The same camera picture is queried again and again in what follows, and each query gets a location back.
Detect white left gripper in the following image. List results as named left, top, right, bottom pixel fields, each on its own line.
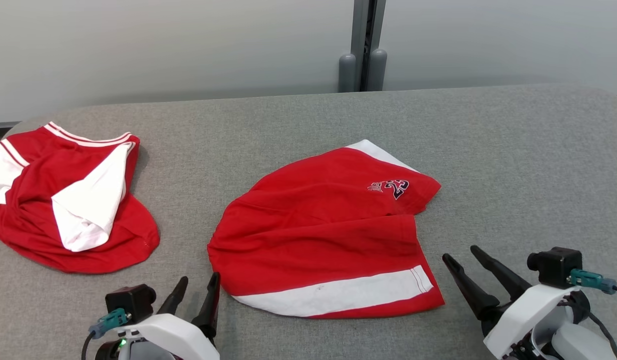
left=116, top=271, right=221, bottom=360

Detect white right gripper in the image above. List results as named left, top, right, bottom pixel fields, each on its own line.
left=442, top=245, right=569, bottom=360

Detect red shorts with white stripe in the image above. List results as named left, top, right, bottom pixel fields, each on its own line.
left=207, top=139, right=445, bottom=320

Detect red jersey with white trim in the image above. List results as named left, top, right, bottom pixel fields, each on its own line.
left=0, top=121, right=161, bottom=275

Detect teal left camera connector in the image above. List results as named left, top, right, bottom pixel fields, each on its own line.
left=88, top=308, right=129, bottom=340

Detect teal camera connector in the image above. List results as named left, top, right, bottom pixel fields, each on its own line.
left=568, top=269, right=617, bottom=295
left=88, top=308, right=129, bottom=340

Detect teal right camera connector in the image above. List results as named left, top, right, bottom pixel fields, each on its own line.
left=568, top=269, right=617, bottom=295

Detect black left camera cable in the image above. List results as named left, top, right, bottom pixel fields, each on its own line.
left=81, top=332, right=97, bottom=360

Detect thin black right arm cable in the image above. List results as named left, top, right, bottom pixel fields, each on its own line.
left=588, top=312, right=617, bottom=360

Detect grey cylindrical post foot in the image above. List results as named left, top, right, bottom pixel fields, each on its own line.
left=338, top=53, right=357, bottom=93
left=367, top=48, right=388, bottom=92

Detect grey partition post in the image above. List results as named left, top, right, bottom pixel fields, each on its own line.
left=352, top=0, right=387, bottom=92

